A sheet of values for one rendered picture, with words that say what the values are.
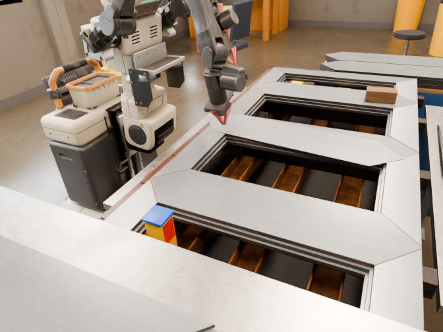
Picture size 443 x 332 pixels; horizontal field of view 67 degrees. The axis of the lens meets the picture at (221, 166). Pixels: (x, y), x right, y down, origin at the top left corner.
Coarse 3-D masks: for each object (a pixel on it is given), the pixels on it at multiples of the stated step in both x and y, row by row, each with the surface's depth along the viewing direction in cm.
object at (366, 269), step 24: (264, 96) 159; (288, 96) 155; (216, 144) 120; (240, 144) 124; (264, 144) 120; (192, 168) 107; (360, 168) 108; (384, 168) 103; (192, 216) 89; (264, 240) 81; (288, 240) 78; (336, 264) 74; (360, 264) 72
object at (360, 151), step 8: (352, 144) 114; (360, 144) 114; (368, 144) 113; (376, 144) 113; (352, 152) 110; (360, 152) 109; (368, 152) 109; (344, 160) 106; (352, 160) 106; (360, 160) 105; (368, 160) 105
